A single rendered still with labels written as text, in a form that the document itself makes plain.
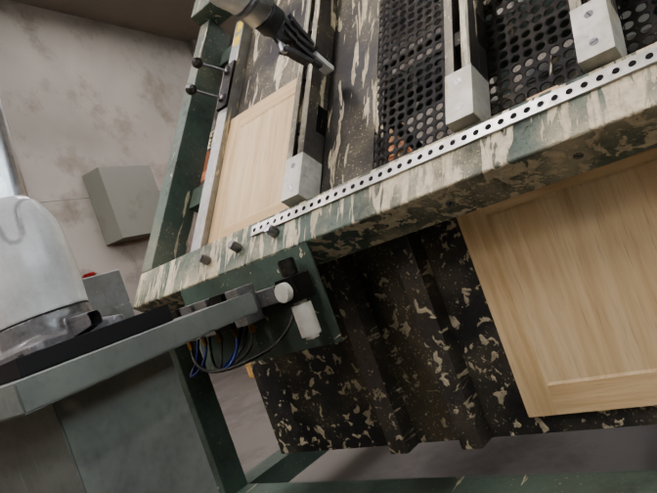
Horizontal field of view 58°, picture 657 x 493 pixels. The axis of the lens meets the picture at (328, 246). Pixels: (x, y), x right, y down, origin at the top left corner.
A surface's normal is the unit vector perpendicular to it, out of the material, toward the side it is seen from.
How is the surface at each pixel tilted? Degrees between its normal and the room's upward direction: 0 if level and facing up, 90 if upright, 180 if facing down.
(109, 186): 90
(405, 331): 90
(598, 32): 54
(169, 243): 90
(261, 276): 90
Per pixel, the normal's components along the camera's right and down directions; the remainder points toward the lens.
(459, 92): -0.68, -0.39
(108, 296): 0.73, -0.27
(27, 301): 0.25, 0.03
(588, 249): -0.59, 0.20
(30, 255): 0.56, -0.31
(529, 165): -0.07, 0.88
